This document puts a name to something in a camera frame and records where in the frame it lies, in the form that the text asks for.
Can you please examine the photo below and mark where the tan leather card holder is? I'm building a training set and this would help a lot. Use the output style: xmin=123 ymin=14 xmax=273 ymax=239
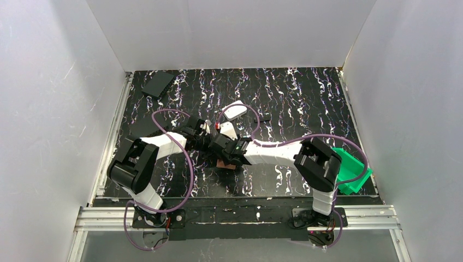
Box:
xmin=216 ymin=159 xmax=236 ymax=170

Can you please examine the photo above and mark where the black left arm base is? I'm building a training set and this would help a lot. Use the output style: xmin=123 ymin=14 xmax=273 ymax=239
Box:
xmin=132 ymin=205 xmax=186 ymax=229

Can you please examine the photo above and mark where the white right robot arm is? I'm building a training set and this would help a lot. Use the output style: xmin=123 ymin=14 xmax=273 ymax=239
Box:
xmin=208 ymin=134 xmax=342 ymax=216

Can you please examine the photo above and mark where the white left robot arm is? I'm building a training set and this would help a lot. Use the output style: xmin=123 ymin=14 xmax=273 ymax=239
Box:
xmin=106 ymin=117 xmax=217 ymax=214

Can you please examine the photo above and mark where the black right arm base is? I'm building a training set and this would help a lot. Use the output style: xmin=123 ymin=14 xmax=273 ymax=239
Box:
xmin=288 ymin=207 xmax=348 ymax=231

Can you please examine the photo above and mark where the flat black card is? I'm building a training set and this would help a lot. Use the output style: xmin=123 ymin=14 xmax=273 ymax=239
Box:
xmin=125 ymin=125 xmax=170 ymax=146

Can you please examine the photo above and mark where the white rectangular box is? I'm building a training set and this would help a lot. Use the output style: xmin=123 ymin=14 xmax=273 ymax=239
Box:
xmin=222 ymin=100 xmax=247 ymax=121

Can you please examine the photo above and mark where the small black bar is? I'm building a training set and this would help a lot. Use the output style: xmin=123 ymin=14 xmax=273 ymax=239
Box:
xmin=254 ymin=115 xmax=271 ymax=123

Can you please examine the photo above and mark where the black rectangular box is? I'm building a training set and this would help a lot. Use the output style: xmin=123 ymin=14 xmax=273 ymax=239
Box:
xmin=142 ymin=72 xmax=174 ymax=99

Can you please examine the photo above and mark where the green plastic bin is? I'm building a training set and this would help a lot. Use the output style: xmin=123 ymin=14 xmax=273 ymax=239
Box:
xmin=333 ymin=147 xmax=373 ymax=195

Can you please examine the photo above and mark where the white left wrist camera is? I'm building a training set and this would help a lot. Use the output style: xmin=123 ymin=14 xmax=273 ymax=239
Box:
xmin=204 ymin=120 xmax=215 ymax=134

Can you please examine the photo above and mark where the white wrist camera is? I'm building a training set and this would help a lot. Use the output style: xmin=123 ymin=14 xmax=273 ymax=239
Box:
xmin=219 ymin=122 xmax=238 ymax=140
xmin=204 ymin=120 xmax=215 ymax=134

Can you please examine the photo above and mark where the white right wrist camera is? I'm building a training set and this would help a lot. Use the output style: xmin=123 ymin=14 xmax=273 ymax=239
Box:
xmin=219 ymin=122 xmax=238 ymax=140

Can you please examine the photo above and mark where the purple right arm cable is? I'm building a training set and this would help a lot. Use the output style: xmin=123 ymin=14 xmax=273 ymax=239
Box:
xmin=216 ymin=103 xmax=369 ymax=249

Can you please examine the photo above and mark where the aluminium frame rail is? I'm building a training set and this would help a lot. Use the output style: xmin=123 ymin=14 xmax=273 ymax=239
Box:
xmin=68 ymin=203 xmax=411 ymax=261

